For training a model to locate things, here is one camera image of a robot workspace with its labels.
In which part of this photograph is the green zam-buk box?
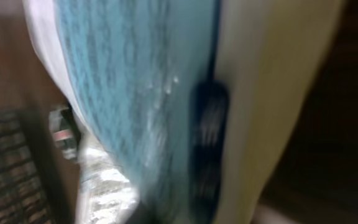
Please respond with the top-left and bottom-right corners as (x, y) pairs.
(48, 105), (81, 163)

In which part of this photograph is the grey plastic mesh basket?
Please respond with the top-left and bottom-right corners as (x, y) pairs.
(0, 108), (74, 224)

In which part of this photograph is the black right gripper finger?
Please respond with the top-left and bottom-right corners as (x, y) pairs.
(126, 202), (157, 224)

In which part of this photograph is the yellow red snack bag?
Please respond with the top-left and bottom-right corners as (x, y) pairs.
(24, 0), (345, 223)

